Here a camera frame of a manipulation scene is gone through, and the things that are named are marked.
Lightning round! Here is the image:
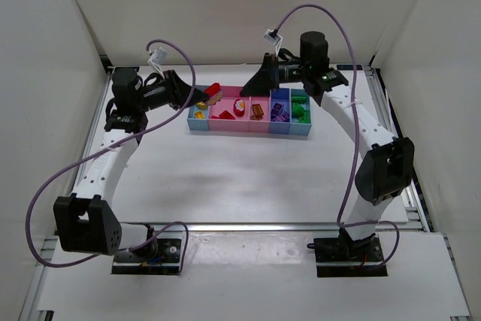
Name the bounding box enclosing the red lego brick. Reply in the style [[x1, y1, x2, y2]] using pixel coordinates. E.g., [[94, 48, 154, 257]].
[[204, 83, 222, 98]]

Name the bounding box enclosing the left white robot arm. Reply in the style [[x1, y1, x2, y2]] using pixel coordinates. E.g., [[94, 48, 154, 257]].
[[53, 68, 210, 256]]

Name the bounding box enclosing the red heart lego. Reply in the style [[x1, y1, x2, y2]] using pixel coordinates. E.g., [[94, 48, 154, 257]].
[[233, 98, 245, 117]]

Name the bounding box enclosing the light blue right bin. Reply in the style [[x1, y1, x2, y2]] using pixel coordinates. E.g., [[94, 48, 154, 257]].
[[289, 89, 312, 136]]

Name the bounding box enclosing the green lego brick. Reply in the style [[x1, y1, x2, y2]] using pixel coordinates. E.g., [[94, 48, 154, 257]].
[[292, 95, 310, 123]]

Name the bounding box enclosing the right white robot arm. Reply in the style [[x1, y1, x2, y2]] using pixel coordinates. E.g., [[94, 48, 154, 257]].
[[240, 30, 414, 243]]

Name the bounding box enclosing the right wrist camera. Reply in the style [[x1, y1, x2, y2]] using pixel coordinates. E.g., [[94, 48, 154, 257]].
[[263, 29, 283, 56]]

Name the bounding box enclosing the dark blue bin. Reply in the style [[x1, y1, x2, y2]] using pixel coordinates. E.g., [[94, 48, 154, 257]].
[[269, 88, 291, 135]]

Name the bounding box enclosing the large pink bin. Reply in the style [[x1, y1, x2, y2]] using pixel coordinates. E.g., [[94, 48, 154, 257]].
[[208, 85, 250, 132]]

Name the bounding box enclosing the orange brown lego in bin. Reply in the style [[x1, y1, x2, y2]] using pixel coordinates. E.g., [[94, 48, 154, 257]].
[[250, 104, 264, 120]]

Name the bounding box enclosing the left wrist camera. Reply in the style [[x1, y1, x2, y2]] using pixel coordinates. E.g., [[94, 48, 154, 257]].
[[147, 47, 168, 74]]

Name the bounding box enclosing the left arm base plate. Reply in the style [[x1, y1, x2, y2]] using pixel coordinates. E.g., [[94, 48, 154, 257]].
[[110, 232, 184, 276]]

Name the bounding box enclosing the yellow pineapple lego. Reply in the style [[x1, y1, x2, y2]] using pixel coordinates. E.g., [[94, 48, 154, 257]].
[[196, 102, 208, 110]]

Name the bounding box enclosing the purple flower lego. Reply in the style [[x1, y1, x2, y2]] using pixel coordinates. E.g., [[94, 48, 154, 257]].
[[271, 102, 284, 117]]

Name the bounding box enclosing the purple brown lego piece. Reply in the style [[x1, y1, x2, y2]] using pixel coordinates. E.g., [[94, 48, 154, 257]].
[[271, 112, 289, 123]]

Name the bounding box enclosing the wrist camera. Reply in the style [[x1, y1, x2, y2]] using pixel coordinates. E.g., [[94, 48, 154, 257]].
[[147, 47, 168, 74], [263, 29, 283, 56]]

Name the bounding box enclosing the purple butterfly lego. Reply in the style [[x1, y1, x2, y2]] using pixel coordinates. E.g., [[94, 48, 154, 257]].
[[206, 92, 222, 106]]

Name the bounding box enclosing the light blue bin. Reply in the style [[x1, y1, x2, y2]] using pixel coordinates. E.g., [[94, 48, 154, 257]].
[[289, 89, 312, 136], [187, 105, 209, 132]]

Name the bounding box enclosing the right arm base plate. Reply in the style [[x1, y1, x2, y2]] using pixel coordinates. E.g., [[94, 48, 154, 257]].
[[307, 236, 388, 278]]

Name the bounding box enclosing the light blue left bin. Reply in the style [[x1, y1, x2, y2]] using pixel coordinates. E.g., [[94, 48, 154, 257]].
[[187, 105, 209, 132]]

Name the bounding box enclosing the small pink bin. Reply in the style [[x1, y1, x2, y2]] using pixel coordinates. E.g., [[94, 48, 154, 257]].
[[248, 96, 271, 133]]

